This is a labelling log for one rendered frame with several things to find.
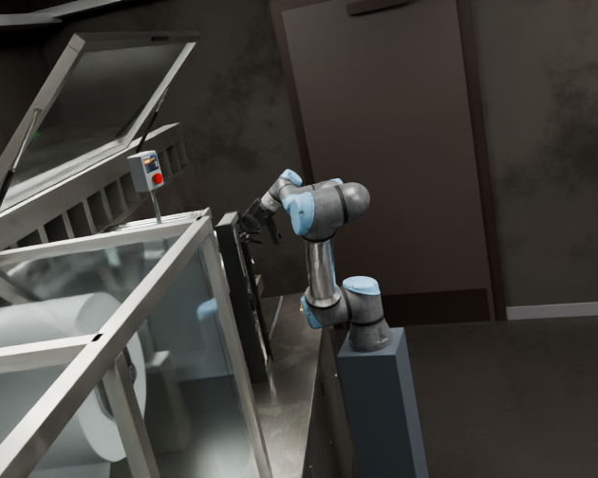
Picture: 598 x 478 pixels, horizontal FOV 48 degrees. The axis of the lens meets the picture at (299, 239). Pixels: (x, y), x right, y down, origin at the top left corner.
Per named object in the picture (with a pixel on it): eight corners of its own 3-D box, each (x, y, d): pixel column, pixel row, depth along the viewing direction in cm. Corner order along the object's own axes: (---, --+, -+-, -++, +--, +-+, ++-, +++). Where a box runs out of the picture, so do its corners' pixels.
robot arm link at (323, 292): (352, 327, 224) (347, 200, 188) (309, 340, 221) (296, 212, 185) (341, 303, 233) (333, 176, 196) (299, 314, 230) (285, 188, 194)
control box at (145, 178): (154, 191, 183) (144, 155, 180) (136, 193, 186) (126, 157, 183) (169, 183, 189) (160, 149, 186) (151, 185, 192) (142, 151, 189)
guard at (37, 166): (80, 46, 146) (78, 45, 146) (-26, 220, 160) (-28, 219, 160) (195, 39, 245) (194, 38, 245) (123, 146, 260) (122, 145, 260)
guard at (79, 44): (101, 54, 141) (71, 31, 141) (-20, 248, 158) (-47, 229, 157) (214, 42, 249) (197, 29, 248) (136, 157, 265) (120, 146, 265)
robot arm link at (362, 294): (388, 317, 222) (383, 279, 218) (350, 327, 220) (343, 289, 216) (377, 304, 234) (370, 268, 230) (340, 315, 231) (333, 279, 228)
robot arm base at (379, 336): (396, 330, 234) (391, 304, 231) (388, 351, 220) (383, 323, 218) (354, 332, 239) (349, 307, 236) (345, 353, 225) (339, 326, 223)
